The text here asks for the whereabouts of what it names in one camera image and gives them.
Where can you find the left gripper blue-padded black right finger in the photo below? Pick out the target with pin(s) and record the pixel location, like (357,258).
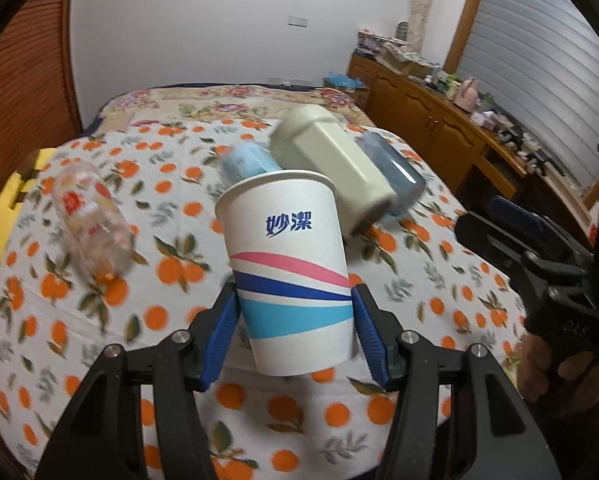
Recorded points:
(458,415)

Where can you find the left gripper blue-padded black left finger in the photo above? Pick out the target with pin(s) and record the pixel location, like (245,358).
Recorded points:
(99,435)

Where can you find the white striped paper cup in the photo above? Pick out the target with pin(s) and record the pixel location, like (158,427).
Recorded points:
(286,251)

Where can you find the blue translucent plastic cup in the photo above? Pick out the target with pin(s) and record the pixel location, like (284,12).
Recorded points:
(247,164)

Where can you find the right hand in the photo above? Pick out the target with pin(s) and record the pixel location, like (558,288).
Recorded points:
(570,385)

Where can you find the wooden sideboard cabinet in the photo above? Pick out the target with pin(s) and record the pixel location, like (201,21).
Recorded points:
(468,158)

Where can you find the dark blue-grey tumbler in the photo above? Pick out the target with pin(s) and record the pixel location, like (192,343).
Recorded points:
(407,183)

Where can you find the orange-print white blanket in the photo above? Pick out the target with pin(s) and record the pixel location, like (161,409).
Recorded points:
(164,177)

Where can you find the clear glass with red print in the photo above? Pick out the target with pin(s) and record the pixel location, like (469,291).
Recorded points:
(95,230)

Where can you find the pink kettle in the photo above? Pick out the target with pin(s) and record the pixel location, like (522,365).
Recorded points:
(467,97)

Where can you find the yellow plush toy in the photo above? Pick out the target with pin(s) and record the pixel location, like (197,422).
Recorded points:
(15,190)

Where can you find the grey window blind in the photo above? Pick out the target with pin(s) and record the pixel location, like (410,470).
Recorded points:
(539,59)

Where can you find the cardboard box with clutter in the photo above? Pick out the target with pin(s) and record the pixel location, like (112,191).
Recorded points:
(393,53)

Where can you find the cream plastic mug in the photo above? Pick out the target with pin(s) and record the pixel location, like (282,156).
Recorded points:
(310,137)

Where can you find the blue item by bed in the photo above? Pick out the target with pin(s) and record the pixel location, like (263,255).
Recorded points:
(342,82)

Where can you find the wooden louvred wardrobe door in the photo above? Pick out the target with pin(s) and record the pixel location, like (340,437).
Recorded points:
(38,103)

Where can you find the floral bedspread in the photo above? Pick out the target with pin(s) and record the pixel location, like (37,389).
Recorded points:
(210,102)

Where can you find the white wall socket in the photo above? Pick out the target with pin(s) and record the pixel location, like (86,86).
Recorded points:
(297,21)

